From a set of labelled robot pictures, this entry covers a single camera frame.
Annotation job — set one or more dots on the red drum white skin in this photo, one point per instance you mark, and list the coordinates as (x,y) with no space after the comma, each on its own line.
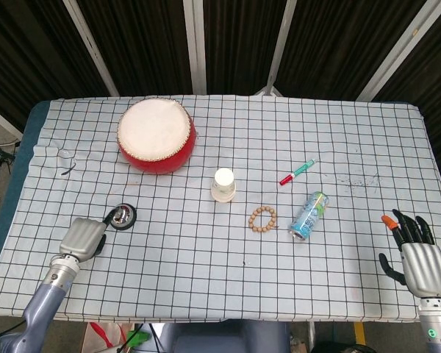
(156,137)

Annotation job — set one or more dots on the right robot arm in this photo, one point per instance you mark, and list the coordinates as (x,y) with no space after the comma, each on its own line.
(436,325)

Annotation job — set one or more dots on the blue drink can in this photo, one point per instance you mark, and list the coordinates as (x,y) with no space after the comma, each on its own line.
(309,220)

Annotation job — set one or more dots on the white grid tablecloth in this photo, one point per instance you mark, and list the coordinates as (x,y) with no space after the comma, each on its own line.
(220,257)

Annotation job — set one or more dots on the black round metal tin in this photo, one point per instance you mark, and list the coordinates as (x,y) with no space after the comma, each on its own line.
(126,217)

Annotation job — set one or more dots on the white metal stand frame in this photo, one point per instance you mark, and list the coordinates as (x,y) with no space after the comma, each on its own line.
(268,79)

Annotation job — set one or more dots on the green plastic object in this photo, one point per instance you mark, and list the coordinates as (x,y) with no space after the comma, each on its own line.
(137,337)

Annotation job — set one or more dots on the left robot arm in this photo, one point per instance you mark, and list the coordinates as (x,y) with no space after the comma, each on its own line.
(44,298)

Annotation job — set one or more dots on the robot torso base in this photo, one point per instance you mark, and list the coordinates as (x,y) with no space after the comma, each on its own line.
(220,336)

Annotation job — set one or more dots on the blue table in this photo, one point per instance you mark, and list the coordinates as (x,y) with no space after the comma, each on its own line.
(20,147)

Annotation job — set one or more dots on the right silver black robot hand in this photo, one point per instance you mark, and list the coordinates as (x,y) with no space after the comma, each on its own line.
(424,263)

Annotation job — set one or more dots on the red green marker pen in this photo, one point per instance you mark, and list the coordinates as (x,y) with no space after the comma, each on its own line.
(297,172)

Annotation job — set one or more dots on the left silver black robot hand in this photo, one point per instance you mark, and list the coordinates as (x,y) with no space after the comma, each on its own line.
(84,239)

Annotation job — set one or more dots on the white paper cup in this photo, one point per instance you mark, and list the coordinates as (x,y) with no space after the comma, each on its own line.
(223,185)

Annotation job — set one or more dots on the red white bag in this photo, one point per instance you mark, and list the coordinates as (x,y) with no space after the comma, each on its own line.
(103,336)

